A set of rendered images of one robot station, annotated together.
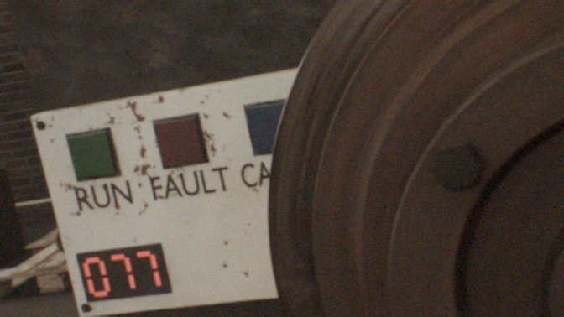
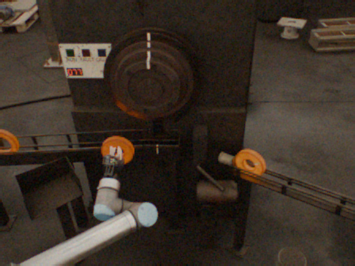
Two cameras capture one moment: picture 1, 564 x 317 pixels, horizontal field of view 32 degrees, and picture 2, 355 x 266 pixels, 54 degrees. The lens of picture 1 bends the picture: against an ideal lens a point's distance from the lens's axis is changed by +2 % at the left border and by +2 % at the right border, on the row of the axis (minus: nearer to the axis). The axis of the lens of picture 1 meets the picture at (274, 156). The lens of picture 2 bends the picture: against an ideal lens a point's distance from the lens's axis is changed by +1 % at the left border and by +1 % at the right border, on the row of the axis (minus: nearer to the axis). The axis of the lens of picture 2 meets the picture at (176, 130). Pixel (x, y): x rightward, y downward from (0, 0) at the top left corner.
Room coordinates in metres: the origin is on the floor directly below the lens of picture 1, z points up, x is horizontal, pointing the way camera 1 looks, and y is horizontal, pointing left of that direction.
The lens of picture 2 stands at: (-0.92, 0.09, 1.90)
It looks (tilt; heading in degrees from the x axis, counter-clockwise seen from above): 36 degrees down; 344
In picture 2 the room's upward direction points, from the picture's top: 2 degrees counter-clockwise
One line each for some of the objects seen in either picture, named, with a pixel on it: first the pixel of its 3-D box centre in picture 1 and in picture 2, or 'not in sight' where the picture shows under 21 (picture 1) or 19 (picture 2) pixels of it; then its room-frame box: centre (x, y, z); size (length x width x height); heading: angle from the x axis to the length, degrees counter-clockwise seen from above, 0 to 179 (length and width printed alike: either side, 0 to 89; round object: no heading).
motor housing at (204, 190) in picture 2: not in sight; (215, 215); (0.33, -0.48, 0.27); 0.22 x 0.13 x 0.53; 70
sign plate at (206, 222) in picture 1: (198, 197); (88, 61); (0.79, 0.07, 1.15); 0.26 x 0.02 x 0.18; 70
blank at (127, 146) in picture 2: not in sight; (117, 150); (0.43, 0.02, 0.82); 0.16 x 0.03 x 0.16; 70
